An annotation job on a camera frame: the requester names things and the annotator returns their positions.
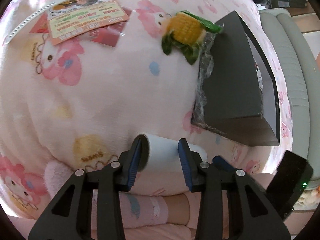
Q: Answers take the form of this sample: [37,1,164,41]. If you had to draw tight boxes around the white cylindrical tube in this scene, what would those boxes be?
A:
[137,133,208,173]

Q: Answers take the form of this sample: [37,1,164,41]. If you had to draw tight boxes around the orange babi flyer card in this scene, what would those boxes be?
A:
[48,0,129,45]

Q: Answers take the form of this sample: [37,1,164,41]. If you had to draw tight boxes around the white perforated strap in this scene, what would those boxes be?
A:
[3,0,58,46]

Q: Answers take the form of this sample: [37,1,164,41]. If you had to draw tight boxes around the black Daphne shoe box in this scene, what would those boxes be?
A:
[203,11,280,146]

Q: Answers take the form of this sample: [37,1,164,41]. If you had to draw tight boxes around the pink cartoon blanket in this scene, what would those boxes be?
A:
[1,0,292,219]

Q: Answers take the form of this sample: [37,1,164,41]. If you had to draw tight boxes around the grey padded headboard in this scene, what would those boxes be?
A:
[260,9,319,190]

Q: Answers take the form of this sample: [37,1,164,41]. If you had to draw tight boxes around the plush corn toy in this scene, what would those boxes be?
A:
[161,10,223,65]

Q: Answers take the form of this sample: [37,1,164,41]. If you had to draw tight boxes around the red packet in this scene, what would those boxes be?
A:
[30,7,132,47]

